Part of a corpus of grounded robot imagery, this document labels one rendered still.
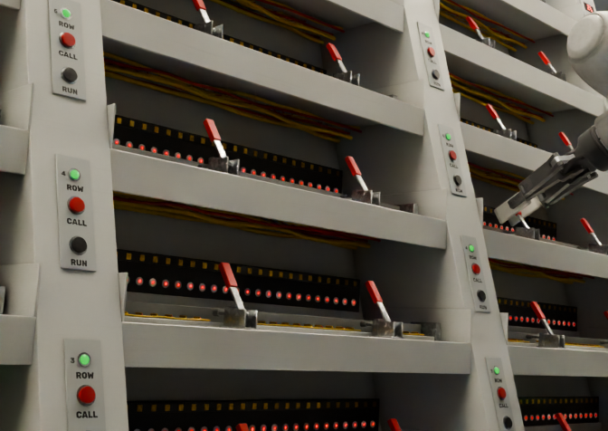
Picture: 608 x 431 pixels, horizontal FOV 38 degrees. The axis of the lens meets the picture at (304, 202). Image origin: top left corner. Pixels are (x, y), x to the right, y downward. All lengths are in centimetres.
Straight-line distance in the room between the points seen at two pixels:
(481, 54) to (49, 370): 110
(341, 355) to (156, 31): 46
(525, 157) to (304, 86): 57
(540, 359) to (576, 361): 12
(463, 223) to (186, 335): 60
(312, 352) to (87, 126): 38
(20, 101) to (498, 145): 92
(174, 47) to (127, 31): 7
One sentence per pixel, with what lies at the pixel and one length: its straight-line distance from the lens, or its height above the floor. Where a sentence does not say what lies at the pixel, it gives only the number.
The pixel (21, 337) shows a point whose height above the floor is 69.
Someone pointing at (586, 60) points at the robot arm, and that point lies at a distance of 138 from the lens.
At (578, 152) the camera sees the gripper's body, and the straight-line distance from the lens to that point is 158.
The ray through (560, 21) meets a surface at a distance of 211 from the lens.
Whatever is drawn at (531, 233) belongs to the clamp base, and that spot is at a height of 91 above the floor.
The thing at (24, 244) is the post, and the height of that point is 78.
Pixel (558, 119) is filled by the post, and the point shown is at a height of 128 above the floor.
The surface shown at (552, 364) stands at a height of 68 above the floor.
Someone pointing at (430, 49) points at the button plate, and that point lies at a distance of 155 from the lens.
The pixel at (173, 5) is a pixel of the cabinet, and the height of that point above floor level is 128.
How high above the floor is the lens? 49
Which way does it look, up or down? 19 degrees up
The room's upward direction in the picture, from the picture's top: 8 degrees counter-clockwise
